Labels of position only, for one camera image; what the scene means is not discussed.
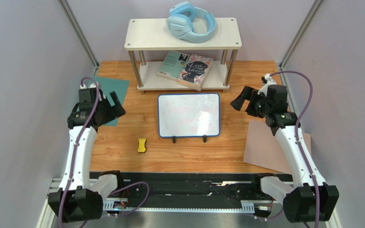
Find white two-tier shelf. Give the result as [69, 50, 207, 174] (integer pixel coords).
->
[125, 17, 242, 94]

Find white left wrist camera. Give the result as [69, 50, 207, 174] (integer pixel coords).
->
[80, 82, 101, 89]

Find Little Women book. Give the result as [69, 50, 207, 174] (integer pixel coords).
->
[177, 54, 213, 91]

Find yellow sponge eraser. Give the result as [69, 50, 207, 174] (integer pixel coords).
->
[137, 138, 147, 153]

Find teal book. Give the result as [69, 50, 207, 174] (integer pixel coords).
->
[156, 51, 191, 82]

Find teal mat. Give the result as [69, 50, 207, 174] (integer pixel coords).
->
[76, 76, 130, 127]

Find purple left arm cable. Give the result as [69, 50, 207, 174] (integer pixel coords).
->
[57, 76, 150, 228]

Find pink mat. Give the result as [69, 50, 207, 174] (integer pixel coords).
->
[243, 120, 312, 175]

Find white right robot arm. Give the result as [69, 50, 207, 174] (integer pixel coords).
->
[231, 85, 339, 225]

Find blue framed whiteboard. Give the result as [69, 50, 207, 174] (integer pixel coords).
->
[157, 93, 221, 143]

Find light blue headphones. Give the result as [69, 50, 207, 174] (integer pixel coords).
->
[166, 1, 217, 43]

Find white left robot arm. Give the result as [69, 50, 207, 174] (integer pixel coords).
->
[48, 87, 126, 224]

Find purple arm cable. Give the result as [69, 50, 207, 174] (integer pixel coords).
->
[254, 70, 322, 228]
[57, 76, 150, 228]

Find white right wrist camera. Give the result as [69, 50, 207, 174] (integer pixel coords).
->
[257, 74, 277, 95]

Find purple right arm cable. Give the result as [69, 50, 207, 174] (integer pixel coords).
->
[254, 70, 322, 228]

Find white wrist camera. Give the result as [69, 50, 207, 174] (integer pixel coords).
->
[80, 82, 101, 89]
[257, 74, 277, 95]

